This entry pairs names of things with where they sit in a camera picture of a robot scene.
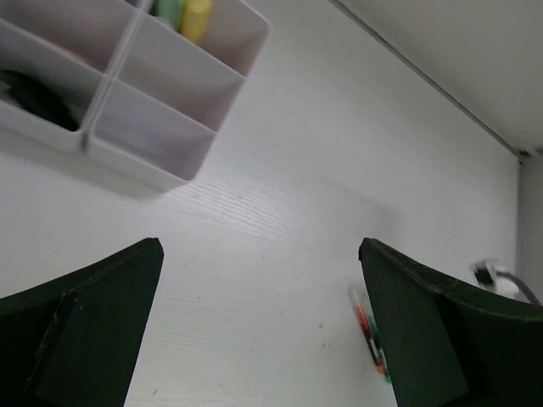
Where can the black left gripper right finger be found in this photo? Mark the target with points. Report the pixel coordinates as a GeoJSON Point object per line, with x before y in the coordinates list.
{"type": "Point", "coordinates": [447, 342]}

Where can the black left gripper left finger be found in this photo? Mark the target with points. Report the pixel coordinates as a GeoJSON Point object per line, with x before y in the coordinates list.
{"type": "Point", "coordinates": [75, 340]}

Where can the black handled scissors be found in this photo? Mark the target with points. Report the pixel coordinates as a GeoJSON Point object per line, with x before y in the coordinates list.
{"type": "Point", "coordinates": [38, 99]}

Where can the green highlighter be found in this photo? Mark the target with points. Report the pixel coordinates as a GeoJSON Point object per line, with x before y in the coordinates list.
{"type": "Point", "coordinates": [169, 12]}

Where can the yellow highlighter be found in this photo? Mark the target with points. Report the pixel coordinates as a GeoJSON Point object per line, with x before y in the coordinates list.
{"type": "Point", "coordinates": [194, 19]}

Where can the red white marker pen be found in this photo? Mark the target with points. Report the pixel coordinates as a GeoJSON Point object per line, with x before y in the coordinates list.
{"type": "Point", "coordinates": [361, 316]}

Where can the white compartment organizer box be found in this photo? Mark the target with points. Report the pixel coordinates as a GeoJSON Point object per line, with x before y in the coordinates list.
{"type": "Point", "coordinates": [149, 102]}

